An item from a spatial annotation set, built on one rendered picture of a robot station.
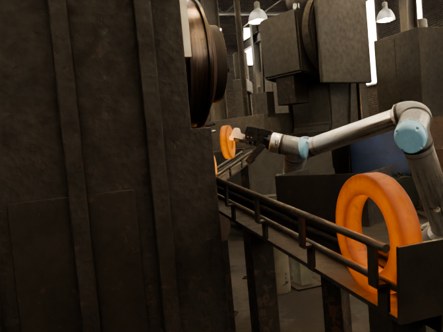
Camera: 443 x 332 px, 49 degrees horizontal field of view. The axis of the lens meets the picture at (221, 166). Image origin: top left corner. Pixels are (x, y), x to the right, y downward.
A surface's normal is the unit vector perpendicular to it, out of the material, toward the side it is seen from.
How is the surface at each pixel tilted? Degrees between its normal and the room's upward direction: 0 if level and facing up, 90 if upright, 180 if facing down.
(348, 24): 90
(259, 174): 90
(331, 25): 90
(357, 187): 90
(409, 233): 82
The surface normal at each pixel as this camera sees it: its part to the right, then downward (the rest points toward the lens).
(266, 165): 0.54, 0.00
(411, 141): -0.49, 0.50
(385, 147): -0.07, 0.06
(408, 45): -0.92, 0.11
